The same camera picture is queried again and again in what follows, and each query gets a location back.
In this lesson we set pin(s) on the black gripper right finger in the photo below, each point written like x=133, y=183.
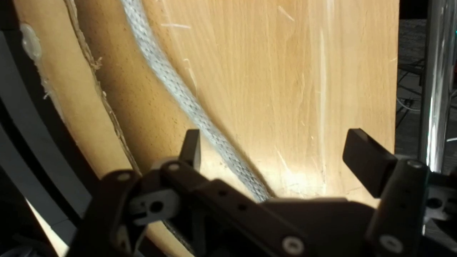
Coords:
x=404, y=200

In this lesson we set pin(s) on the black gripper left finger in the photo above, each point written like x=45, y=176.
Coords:
x=190, y=209

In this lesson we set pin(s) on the black curved track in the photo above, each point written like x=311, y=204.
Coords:
x=28, y=143

